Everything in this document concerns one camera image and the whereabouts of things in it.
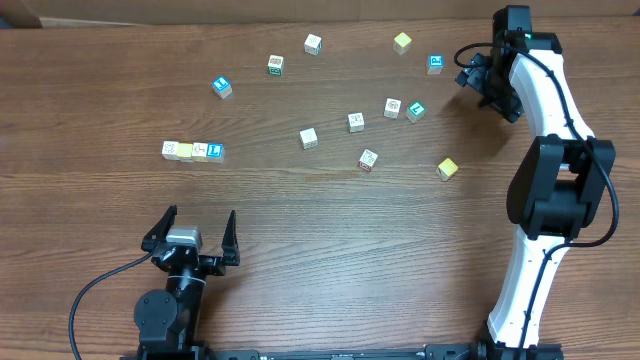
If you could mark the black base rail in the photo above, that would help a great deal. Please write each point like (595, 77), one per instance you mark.
(320, 355)

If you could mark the green letter block upper left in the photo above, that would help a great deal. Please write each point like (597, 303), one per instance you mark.
(275, 65)

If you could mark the blue top block far left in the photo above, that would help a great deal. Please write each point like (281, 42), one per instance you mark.
(222, 87)

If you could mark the plain white block centre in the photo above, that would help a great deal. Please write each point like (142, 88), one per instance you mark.
(308, 138)

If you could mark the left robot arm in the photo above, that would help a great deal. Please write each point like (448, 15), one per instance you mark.
(167, 319)

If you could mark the blue L block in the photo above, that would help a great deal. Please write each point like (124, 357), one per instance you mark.
(215, 152)

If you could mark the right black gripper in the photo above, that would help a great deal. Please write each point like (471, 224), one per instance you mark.
(473, 77)

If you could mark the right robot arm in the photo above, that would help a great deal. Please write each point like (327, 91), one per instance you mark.
(554, 194)

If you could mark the white X letter block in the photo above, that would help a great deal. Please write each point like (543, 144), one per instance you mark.
(199, 152)

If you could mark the white picture block right centre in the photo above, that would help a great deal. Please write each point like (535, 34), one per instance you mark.
(392, 108)

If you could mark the white picture block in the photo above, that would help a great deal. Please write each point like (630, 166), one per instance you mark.
(355, 122)
(392, 108)

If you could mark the yellow block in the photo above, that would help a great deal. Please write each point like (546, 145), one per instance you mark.
(184, 152)
(446, 169)
(402, 43)

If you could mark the green seven block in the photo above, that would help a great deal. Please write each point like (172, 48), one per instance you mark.
(415, 111)

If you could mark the blue top block upper right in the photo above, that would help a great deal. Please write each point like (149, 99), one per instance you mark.
(435, 64)

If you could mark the white block top centre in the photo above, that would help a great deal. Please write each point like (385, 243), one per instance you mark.
(313, 44)

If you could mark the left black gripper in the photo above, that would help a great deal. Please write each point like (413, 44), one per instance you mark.
(216, 265)

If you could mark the red edged picture block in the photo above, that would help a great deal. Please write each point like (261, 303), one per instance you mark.
(367, 160)

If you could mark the cardboard back wall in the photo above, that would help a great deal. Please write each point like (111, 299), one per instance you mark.
(33, 13)

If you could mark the red letter white block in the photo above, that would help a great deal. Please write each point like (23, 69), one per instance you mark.
(170, 150)

